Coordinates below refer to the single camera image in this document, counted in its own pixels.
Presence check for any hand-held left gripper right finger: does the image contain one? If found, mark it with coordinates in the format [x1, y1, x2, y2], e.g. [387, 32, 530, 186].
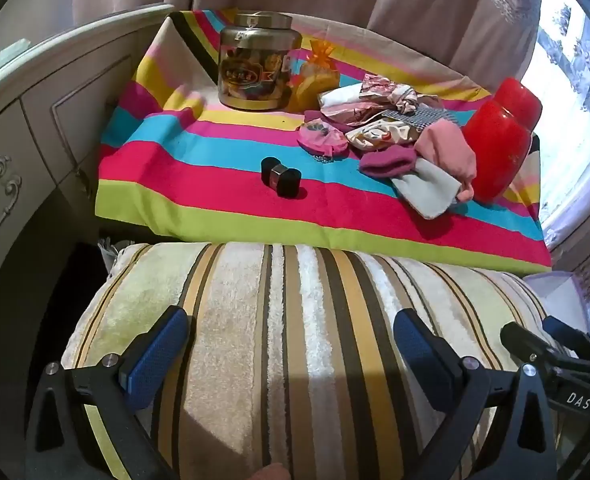
[392, 308, 558, 480]

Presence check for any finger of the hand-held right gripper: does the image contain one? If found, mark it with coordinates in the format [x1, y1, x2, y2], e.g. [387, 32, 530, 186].
[500, 321, 563, 368]
[542, 315, 590, 361]

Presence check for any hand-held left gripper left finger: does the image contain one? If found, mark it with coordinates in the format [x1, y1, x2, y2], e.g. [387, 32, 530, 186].
[25, 305, 191, 480]

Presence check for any light grey sock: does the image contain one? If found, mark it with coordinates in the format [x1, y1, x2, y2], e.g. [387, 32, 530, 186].
[390, 159, 463, 221]

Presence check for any red canister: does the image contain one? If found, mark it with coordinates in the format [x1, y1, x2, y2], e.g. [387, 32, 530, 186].
[462, 100, 533, 204]

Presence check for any magenta sock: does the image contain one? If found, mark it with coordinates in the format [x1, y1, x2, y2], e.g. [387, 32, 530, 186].
[359, 145, 428, 181]

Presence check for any red canister lid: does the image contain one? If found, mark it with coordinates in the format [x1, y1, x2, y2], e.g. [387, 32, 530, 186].
[492, 77, 544, 128]

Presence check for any red white floral cloth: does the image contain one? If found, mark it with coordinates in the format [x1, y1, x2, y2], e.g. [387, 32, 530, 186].
[360, 75, 443, 111]

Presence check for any white plastic box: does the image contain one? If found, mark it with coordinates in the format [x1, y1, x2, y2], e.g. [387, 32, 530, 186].
[522, 270, 588, 321]

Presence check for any beige striped cushion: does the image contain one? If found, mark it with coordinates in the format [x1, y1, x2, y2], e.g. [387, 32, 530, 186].
[60, 241, 583, 480]

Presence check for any colourful striped tablecloth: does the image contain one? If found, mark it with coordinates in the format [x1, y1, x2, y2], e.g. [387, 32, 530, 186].
[94, 8, 553, 275]

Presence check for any small black box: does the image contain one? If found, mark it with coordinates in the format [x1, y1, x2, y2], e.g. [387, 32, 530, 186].
[260, 156, 302, 198]

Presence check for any white cloth with coloured print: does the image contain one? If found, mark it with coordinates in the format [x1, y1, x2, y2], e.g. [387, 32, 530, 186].
[345, 120, 426, 153]

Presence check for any pink floral pouch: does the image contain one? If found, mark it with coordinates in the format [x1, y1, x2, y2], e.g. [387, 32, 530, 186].
[297, 119, 348, 161]

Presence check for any checked cloth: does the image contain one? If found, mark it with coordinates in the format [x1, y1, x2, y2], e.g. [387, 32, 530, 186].
[380, 106, 458, 133]

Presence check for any lace window curtain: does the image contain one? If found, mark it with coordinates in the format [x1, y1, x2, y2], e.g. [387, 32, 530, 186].
[520, 0, 590, 271]

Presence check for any white carved dresser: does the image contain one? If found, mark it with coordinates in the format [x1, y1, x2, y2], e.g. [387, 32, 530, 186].
[0, 2, 176, 411]

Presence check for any pink white printed cloth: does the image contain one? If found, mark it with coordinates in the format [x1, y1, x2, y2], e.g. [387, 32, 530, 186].
[317, 85, 401, 126]

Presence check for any orange organza gift bag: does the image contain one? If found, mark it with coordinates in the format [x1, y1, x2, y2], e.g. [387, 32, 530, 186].
[295, 39, 342, 113]

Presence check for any glass jar with metal lid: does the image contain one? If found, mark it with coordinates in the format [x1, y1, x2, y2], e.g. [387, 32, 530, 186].
[217, 10, 303, 111]

